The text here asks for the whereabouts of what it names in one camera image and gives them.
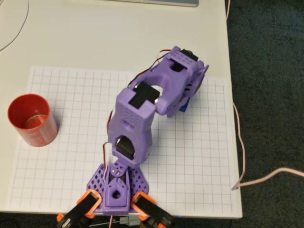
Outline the pink cable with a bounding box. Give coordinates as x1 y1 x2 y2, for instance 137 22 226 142
225 0 304 190

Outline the black orange table clamp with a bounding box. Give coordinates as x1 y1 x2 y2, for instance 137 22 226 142
132 191 174 228
56 189 103 228

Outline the thin grey cable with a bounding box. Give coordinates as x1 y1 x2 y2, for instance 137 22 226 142
0 0 29 52

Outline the red white black servo wire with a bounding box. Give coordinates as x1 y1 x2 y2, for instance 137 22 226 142
128 48 173 87

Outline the red cup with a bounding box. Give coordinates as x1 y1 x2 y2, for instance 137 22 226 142
7 94 59 148

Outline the grey connector plug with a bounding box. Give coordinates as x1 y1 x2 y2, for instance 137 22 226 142
120 215 141 226

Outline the blue brick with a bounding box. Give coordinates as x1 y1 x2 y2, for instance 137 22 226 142
179 96 191 114

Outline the silver laptop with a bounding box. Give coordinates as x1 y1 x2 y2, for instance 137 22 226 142
142 0 199 7

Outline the white grid paper sheet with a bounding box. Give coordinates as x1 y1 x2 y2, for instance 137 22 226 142
4 66 239 213

